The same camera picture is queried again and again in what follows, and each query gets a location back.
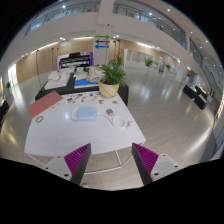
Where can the small round tan disc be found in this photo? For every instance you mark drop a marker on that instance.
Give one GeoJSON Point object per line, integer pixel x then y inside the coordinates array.
{"type": "Point", "coordinates": [101, 101]}
{"type": "Point", "coordinates": [114, 102]}

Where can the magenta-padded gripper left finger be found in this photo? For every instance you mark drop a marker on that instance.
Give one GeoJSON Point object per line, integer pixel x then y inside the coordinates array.
{"type": "Point", "coordinates": [77, 160]}

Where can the red rectangular mat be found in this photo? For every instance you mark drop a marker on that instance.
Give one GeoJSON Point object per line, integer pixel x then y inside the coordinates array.
{"type": "Point", "coordinates": [45, 104]}

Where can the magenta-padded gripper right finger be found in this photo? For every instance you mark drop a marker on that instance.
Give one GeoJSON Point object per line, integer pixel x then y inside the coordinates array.
{"type": "Point", "coordinates": [146, 160]}

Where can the white and blue power strip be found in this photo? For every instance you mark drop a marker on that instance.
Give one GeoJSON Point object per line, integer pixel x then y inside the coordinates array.
{"type": "Point", "coordinates": [85, 113]}

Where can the small grey charger block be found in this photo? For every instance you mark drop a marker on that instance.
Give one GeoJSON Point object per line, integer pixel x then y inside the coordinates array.
{"type": "Point", "coordinates": [109, 112]}

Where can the colourful sticker set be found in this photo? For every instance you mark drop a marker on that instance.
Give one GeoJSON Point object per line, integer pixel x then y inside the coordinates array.
{"type": "Point", "coordinates": [81, 98]}

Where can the white architectural model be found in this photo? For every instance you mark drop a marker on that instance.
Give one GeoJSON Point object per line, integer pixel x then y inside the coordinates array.
{"type": "Point", "coordinates": [56, 81]}

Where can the black chairs group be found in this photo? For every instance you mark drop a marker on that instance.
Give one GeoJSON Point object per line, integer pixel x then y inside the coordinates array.
{"type": "Point", "coordinates": [4, 110]}

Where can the small background potted plant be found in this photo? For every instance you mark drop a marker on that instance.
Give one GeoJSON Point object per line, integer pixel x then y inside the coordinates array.
{"type": "Point", "coordinates": [7, 85]}

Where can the low black display platform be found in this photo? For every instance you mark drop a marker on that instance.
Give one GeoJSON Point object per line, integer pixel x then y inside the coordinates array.
{"type": "Point", "coordinates": [71, 89]}

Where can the black piano with purple screen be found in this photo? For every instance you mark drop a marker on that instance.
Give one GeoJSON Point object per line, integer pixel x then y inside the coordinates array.
{"type": "Point", "coordinates": [75, 60]}

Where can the potted plant in striped pot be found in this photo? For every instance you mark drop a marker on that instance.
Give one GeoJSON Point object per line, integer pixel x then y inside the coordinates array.
{"type": "Point", "coordinates": [108, 90]}

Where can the background potted palm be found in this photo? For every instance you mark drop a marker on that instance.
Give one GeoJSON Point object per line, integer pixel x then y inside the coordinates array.
{"type": "Point", "coordinates": [148, 62]}

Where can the blue and white model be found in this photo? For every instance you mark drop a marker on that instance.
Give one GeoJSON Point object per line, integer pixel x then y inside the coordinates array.
{"type": "Point", "coordinates": [83, 82]}

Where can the arrow direction sign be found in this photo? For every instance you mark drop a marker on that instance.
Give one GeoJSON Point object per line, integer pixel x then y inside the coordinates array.
{"type": "Point", "coordinates": [102, 46]}

